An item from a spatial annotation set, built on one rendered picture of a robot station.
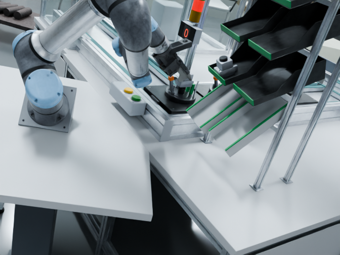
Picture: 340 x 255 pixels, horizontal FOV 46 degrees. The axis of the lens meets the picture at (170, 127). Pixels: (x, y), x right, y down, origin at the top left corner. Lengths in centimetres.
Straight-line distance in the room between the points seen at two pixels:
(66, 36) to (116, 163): 46
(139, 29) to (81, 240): 146
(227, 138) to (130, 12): 59
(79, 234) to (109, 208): 114
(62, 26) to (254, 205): 87
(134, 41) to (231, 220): 64
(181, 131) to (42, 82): 61
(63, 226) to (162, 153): 102
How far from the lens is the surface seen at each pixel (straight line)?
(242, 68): 152
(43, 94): 136
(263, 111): 148
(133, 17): 114
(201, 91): 191
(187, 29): 190
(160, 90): 180
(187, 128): 167
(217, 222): 131
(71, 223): 243
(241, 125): 147
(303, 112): 219
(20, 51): 144
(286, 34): 143
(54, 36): 135
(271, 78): 146
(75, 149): 147
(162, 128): 159
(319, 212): 158
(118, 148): 152
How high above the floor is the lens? 167
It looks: 28 degrees down
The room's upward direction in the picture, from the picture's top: 16 degrees clockwise
